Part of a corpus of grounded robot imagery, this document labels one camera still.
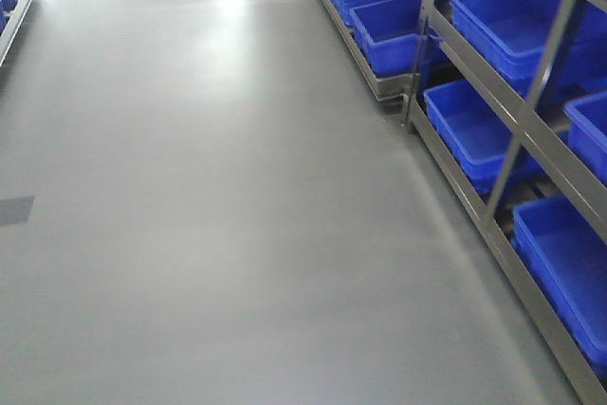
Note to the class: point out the blue bin lower middle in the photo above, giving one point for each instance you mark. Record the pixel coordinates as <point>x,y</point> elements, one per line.
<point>475,135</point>

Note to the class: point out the blue bin right edge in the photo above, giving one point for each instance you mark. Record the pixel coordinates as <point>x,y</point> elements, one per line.
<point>587,135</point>

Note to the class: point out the blue bin lower near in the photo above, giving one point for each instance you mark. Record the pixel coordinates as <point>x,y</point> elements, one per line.
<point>568,260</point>

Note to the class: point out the grey metal shelf rack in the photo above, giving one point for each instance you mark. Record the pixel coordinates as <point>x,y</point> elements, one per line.
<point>509,97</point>

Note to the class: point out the blue bin upper shelf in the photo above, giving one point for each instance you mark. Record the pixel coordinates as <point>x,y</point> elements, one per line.
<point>511,35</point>

